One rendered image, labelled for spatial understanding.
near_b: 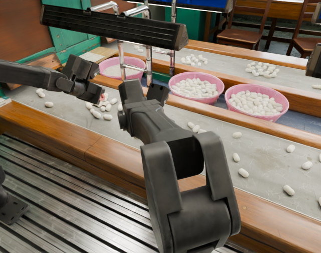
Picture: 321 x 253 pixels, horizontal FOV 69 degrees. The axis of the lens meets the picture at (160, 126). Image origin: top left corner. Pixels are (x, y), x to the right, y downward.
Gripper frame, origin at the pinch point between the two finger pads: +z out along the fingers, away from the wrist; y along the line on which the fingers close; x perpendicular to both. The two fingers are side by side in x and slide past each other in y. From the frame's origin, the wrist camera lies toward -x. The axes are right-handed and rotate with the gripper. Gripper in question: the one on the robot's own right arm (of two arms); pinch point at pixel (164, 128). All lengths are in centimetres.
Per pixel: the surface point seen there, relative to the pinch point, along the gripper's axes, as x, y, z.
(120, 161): 14.3, 9.6, -2.3
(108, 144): 11.4, 17.7, 1.2
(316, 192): 3.7, -45.7, 13.4
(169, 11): -151, 134, 235
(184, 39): -28.5, 3.4, 1.9
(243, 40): -111, 15, 195
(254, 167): 3.0, -28.2, 14.4
